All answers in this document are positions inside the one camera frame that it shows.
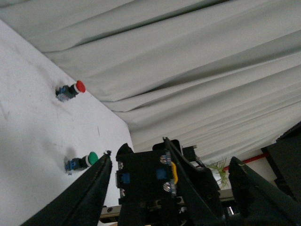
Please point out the white curtain backdrop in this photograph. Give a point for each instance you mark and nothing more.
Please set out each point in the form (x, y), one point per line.
(222, 74)

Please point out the red mushroom push button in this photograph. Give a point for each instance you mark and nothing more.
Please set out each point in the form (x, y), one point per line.
(65, 93)

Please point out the green mushroom push button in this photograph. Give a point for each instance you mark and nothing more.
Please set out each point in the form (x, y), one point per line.
(79, 164)

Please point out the black equipment box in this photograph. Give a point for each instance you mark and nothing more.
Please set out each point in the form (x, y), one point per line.
(284, 157)

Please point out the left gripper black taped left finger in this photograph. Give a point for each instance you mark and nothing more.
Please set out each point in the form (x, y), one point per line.
(82, 202)

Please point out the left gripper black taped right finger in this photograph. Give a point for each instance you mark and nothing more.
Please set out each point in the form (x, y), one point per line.
(258, 201)

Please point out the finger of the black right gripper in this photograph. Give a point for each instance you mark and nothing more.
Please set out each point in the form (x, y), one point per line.
(198, 189)

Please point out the yellow mushroom push button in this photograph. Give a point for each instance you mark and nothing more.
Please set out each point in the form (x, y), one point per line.
(147, 188)

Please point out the green plant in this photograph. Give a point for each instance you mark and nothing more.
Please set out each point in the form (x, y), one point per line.
(220, 173)

